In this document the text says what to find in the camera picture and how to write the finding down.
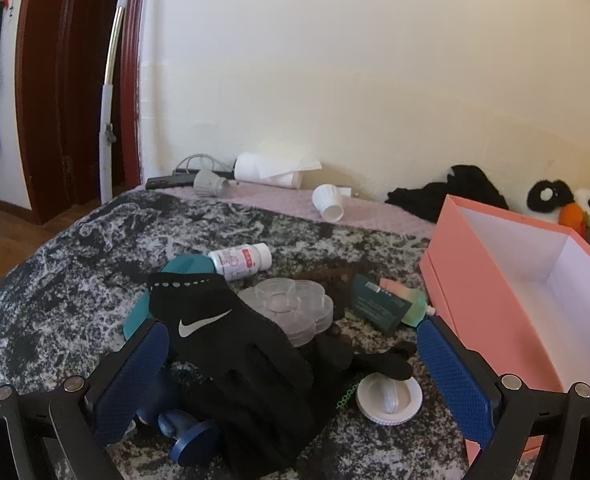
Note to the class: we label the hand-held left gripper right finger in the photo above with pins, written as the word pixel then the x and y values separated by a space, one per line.
pixel 455 385

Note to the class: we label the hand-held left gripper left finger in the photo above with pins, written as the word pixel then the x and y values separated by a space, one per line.
pixel 130 385

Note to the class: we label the black glove with white logo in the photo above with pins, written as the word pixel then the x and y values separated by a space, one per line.
pixel 235 360

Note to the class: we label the teal glasses case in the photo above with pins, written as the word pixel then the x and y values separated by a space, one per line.
pixel 190 264

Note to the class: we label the pink cardboard box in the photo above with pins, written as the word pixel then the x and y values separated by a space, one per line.
pixel 475 240

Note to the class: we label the white round lid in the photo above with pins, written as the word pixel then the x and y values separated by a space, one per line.
pixel 375 405

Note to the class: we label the dark blue dumbbell-shaped object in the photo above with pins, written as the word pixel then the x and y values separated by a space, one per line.
pixel 195 442

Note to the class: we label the pink and green tube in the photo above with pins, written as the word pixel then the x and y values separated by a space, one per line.
pixel 415 305

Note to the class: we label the green mesh piece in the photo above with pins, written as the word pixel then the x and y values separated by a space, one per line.
pixel 346 396

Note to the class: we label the dark green tube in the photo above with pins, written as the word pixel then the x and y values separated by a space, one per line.
pixel 377 305

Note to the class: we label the black and white printed blanket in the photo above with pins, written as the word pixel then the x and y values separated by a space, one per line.
pixel 75 270

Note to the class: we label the brown fuzzy object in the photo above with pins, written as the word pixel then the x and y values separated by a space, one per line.
pixel 327 280

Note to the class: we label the white pill bottle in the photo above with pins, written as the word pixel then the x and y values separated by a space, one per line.
pixel 240 260

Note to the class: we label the clear flower-shaped plastic box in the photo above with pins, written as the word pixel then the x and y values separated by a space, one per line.
pixel 285 300

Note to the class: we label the black cloth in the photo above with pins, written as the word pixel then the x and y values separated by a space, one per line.
pixel 455 195

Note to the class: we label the black power strip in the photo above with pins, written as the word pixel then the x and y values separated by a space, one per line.
pixel 167 182

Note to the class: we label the panda plush with orange part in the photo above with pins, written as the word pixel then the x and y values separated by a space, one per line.
pixel 587 210

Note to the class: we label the white paper cup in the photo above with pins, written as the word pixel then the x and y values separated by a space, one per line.
pixel 327 202

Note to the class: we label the pink blanket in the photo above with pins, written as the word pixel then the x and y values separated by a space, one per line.
pixel 275 200

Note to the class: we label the white tissue roll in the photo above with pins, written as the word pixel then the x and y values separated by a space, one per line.
pixel 260 165

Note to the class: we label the white and metal pole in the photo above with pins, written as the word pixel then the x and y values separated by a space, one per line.
pixel 106 110

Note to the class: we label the brown wooden door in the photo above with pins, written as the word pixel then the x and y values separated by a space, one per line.
pixel 40 110

